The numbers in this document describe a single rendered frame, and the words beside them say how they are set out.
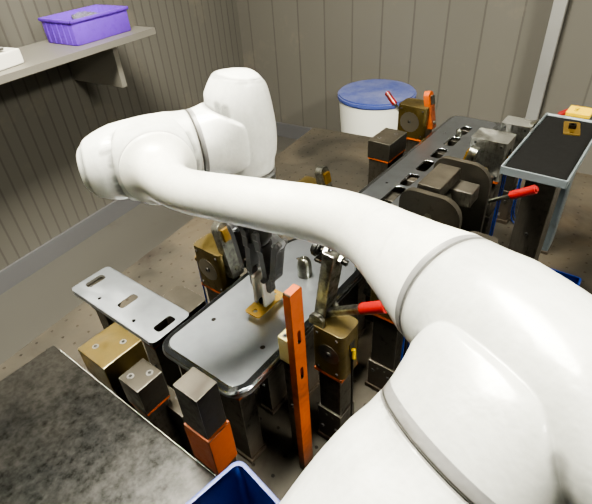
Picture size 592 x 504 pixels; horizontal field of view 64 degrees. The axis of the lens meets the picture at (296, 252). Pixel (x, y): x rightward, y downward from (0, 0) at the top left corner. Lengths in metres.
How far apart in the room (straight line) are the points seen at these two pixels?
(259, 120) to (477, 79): 2.86
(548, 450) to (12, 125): 2.83
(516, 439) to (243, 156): 0.55
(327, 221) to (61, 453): 0.56
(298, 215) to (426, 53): 3.10
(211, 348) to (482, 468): 0.69
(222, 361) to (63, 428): 0.27
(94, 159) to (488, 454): 0.57
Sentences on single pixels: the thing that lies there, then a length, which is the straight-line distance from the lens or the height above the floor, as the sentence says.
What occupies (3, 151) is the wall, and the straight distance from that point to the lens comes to 2.92.
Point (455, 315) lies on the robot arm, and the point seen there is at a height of 1.45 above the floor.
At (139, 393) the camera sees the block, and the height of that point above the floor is 1.08.
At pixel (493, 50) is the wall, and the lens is 3.43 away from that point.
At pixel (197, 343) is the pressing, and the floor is 1.00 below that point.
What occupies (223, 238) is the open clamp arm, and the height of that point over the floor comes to 1.09.
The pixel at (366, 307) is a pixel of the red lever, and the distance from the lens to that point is 0.78.
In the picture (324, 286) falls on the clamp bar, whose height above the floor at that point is 1.15.
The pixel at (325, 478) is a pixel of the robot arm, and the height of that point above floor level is 1.38.
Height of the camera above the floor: 1.67
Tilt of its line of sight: 37 degrees down
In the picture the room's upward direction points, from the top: 4 degrees counter-clockwise
